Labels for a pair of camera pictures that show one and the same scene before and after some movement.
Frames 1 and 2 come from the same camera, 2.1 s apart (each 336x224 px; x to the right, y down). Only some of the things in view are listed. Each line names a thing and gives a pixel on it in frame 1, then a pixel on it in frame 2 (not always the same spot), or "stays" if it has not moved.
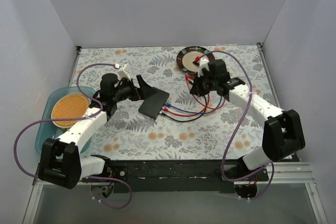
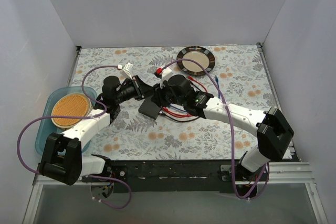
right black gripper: [199, 85] -> [161, 95]
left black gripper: [138, 93] stays
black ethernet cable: [163, 114] stays
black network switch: [151, 106] stays
